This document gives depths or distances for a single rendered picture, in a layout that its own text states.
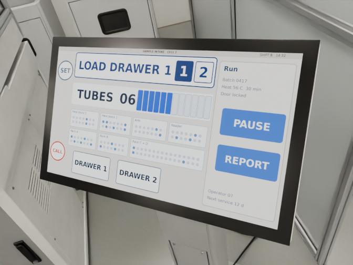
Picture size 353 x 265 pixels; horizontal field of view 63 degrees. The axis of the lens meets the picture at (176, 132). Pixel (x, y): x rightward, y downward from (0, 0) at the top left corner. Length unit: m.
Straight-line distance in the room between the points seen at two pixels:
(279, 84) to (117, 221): 1.45
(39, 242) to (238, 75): 0.96
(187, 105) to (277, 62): 0.16
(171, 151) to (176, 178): 0.05
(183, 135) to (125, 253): 1.22
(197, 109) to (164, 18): 3.64
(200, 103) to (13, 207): 0.75
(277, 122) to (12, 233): 0.97
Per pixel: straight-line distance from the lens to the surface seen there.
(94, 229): 1.81
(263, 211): 0.49
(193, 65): 0.51
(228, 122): 0.48
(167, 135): 0.52
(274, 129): 0.47
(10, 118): 1.20
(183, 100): 0.51
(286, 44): 0.49
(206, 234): 0.79
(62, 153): 0.66
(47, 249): 1.26
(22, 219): 1.12
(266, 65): 0.48
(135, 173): 0.55
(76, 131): 0.63
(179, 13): 4.14
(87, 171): 0.62
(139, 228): 1.71
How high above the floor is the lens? 1.40
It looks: 40 degrees down
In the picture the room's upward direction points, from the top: 12 degrees counter-clockwise
